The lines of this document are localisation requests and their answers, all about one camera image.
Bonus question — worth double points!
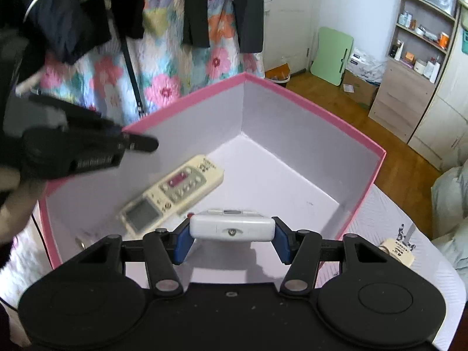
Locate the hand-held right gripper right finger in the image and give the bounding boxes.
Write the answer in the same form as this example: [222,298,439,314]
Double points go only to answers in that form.
[272,217,401,297]

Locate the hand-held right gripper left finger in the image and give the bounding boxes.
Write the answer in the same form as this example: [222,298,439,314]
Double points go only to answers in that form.
[64,218,194,297]

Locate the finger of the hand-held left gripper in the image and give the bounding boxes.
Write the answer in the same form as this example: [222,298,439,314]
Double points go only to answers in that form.
[121,133,160,153]
[28,93,123,134]

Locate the white remote control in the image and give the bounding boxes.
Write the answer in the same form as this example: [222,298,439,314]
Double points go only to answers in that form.
[189,208,276,243]

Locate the cream remote control pink panel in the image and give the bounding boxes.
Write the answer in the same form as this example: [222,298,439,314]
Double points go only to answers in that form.
[119,154,225,235]

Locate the pink cardboard box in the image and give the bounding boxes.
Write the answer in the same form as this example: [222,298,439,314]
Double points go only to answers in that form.
[38,72,387,286]

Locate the cream tag with keyring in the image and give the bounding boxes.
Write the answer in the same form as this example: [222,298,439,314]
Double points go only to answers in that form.
[380,238,416,268]

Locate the person's left forearm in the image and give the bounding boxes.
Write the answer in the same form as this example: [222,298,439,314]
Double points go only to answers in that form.
[0,168,48,242]

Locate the black belt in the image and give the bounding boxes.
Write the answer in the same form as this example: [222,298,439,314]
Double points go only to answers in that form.
[121,33,145,118]

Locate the floral quilt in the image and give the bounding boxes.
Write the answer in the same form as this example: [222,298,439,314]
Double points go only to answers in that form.
[37,0,266,125]

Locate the white quilted cover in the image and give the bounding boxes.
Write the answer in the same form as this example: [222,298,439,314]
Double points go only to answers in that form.
[0,185,468,351]

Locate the dark navy jacket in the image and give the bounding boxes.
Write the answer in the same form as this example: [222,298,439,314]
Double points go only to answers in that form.
[22,0,112,65]

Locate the trash bin with orange bag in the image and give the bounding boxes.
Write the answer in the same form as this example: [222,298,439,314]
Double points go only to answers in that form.
[264,64,292,85]

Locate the grey puffer jacket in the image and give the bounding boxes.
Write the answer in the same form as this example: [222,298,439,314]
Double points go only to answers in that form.
[431,166,468,275]

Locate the dark grey hanging shirt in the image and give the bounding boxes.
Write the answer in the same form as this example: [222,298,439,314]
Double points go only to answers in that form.
[234,0,264,54]

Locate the white door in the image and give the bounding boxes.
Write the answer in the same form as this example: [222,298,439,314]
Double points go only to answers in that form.
[263,0,319,78]

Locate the wooden bookshelf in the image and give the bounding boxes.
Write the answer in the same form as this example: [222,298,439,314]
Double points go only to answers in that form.
[369,0,462,143]

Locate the green folding table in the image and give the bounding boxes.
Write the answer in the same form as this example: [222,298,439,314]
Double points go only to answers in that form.
[310,27,355,87]

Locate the plastic wrapped tissue packs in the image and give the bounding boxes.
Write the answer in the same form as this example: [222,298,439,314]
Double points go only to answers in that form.
[345,47,389,82]

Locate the light wooden wardrobe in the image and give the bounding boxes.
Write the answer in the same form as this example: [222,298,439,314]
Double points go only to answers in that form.
[407,0,468,173]

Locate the white pump bottle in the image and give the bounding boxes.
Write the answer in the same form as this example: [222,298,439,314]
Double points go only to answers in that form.
[424,56,441,84]

